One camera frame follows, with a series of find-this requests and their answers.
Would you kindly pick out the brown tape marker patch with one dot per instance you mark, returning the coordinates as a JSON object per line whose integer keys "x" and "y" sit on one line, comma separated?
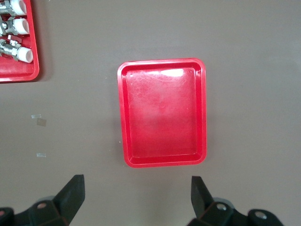
{"x": 41, "y": 122}

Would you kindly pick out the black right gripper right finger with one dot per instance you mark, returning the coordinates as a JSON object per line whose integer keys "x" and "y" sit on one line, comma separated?
{"x": 200, "y": 200}

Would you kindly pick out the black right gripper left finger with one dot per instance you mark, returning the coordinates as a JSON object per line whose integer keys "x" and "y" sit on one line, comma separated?
{"x": 70, "y": 197}

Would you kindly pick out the clear tape marker strip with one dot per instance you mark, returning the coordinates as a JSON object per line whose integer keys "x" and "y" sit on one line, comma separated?
{"x": 41, "y": 155}
{"x": 36, "y": 116}

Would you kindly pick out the red plastic tray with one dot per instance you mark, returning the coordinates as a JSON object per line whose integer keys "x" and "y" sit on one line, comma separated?
{"x": 162, "y": 122}
{"x": 16, "y": 73}

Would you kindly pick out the steel pipe fitting white caps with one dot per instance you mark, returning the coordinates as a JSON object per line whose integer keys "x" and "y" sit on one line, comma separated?
{"x": 21, "y": 26}
{"x": 24, "y": 54}
{"x": 19, "y": 5}

